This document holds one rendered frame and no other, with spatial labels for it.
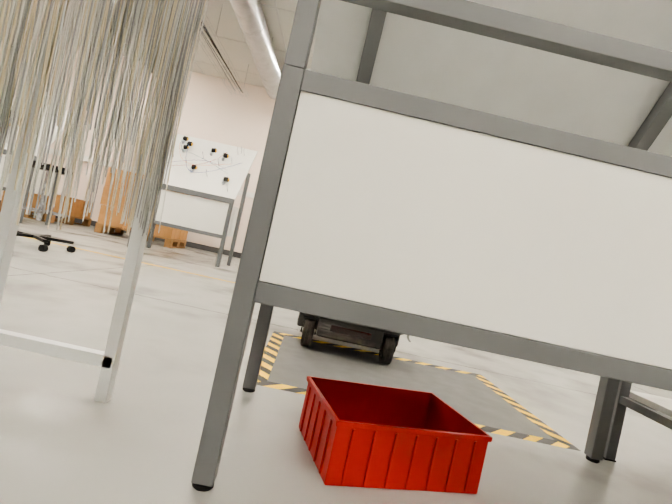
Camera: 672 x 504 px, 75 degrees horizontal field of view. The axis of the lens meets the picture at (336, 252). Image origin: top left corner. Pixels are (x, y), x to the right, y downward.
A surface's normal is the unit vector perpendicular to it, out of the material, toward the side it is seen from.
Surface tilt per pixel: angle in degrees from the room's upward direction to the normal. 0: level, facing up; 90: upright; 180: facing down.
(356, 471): 90
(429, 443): 90
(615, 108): 128
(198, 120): 90
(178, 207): 90
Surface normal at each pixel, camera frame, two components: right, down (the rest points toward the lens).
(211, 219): -0.01, 0.00
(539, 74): -0.10, 0.61
